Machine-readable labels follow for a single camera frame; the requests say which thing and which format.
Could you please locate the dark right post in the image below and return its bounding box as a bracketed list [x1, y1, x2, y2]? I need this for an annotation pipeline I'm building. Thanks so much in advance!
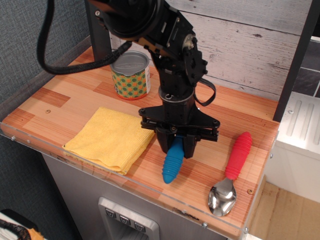
[273, 0, 320, 123]

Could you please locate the green orange dotted can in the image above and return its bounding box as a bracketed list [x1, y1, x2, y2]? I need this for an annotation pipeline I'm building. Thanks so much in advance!
[110, 51, 151, 101]

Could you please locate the grey toy fridge front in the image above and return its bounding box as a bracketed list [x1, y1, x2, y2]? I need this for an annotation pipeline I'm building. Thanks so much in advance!
[43, 155, 225, 240]

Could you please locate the white toy sink unit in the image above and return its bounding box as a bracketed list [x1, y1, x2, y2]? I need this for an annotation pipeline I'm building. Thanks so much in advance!
[263, 36, 320, 203]

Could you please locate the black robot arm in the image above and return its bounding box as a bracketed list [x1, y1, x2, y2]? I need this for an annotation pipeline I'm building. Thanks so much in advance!
[91, 0, 220, 158]

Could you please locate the clear acrylic edge guard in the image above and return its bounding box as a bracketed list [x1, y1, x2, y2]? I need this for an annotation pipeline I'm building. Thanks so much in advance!
[0, 123, 248, 240]

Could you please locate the dark left post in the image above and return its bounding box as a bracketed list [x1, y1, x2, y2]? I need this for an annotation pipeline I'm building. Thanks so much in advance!
[84, 0, 112, 61]

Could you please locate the silver dispenser panel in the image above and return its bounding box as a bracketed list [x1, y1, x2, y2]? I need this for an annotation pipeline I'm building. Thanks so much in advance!
[98, 197, 160, 240]

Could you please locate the orange black object corner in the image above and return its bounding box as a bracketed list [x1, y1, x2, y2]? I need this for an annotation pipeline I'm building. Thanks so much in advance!
[0, 209, 46, 240]

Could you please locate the black braided cable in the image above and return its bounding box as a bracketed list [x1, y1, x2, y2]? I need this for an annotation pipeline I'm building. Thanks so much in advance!
[36, 0, 133, 75]

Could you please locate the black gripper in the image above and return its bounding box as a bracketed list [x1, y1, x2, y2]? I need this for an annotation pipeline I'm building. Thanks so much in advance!
[138, 97, 220, 159]

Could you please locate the dark post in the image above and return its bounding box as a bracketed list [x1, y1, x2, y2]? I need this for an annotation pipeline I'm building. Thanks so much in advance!
[84, 0, 112, 61]
[273, 0, 320, 123]

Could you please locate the yellow folded cloth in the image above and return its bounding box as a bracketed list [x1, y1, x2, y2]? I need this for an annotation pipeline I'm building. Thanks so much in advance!
[63, 107, 155, 175]

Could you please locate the blue handled fork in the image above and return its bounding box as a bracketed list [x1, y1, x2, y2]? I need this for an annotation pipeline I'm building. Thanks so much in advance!
[162, 135, 185, 184]

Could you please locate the red handled spoon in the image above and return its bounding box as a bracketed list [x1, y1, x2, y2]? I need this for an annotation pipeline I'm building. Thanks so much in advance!
[208, 132, 252, 217]

